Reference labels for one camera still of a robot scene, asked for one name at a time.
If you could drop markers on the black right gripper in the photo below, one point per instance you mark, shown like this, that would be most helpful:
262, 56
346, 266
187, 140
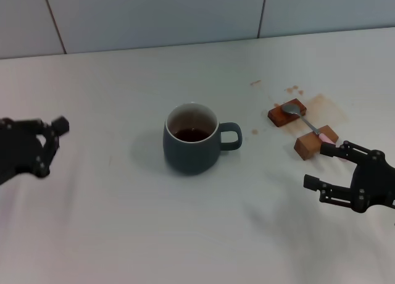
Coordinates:
375, 185

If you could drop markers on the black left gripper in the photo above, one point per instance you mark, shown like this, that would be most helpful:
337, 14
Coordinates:
18, 154

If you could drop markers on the dark brown wooden block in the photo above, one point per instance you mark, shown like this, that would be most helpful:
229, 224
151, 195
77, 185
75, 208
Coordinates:
282, 117

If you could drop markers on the grey ceramic mug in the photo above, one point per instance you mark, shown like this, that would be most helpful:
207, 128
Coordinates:
188, 154

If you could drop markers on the light brown wooden block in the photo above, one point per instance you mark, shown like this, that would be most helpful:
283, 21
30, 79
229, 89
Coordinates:
308, 146

